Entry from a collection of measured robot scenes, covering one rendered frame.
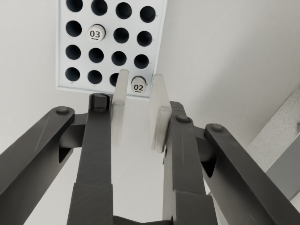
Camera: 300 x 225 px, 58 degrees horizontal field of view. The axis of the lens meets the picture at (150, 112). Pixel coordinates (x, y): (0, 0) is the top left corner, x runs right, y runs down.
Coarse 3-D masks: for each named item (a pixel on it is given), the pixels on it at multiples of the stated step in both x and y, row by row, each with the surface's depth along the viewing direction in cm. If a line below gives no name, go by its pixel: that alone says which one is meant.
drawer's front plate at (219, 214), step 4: (212, 196) 25; (216, 204) 25; (216, 208) 24; (216, 212) 24; (220, 212) 24; (220, 216) 23; (220, 220) 23; (224, 220) 23; (220, 224) 22; (224, 224) 23
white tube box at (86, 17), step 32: (64, 0) 21; (96, 0) 23; (128, 0) 21; (160, 0) 21; (64, 32) 22; (128, 32) 25; (160, 32) 22; (64, 64) 23; (96, 64) 23; (128, 64) 23; (128, 96) 24
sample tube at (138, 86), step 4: (136, 76) 24; (140, 76) 24; (136, 80) 22; (140, 80) 22; (144, 80) 23; (132, 84) 22; (136, 84) 22; (140, 84) 22; (144, 84) 22; (132, 88) 22; (136, 88) 22; (140, 88) 22; (144, 88) 22; (136, 92) 22; (140, 92) 23
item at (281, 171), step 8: (296, 136) 22; (288, 144) 22; (296, 144) 21; (288, 152) 21; (296, 152) 21; (280, 160) 22; (288, 160) 21; (296, 160) 20; (272, 168) 22; (280, 168) 21; (288, 168) 21; (296, 168) 20; (272, 176) 22; (280, 176) 21; (288, 176) 20; (296, 176) 20; (280, 184) 21; (288, 184) 20; (296, 184) 19; (288, 192) 20; (296, 192) 19; (296, 200) 19; (296, 208) 19
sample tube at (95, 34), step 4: (96, 24) 22; (92, 28) 20; (96, 28) 20; (100, 28) 21; (88, 32) 20; (92, 32) 20; (96, 32) 20; (100, 32) 20; (104, 32) 22; (88, 36) 20; (92, 36) 20; (96, 36) 20; (100, 36) 20; (92, 40) 21; (96, 40) 21; (100, 40) 21
